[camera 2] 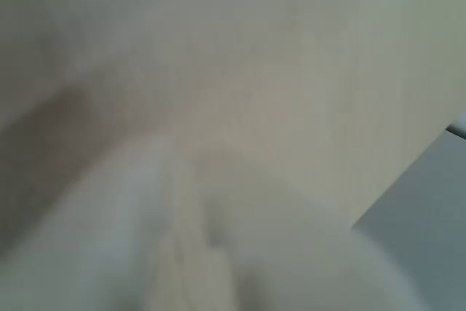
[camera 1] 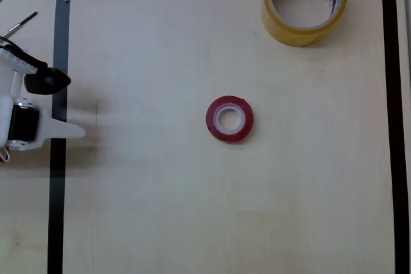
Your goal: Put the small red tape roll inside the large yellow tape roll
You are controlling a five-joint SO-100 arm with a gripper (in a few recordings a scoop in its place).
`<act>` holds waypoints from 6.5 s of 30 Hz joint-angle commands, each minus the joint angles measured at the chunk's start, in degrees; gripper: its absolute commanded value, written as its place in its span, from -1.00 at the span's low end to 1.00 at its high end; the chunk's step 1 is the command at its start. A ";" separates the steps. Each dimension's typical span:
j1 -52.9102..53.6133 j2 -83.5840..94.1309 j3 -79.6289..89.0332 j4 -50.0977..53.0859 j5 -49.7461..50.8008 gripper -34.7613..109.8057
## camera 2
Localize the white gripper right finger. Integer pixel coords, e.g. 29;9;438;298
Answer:
218;170;433;311

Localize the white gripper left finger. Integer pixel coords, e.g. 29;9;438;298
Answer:
0;135;214;311

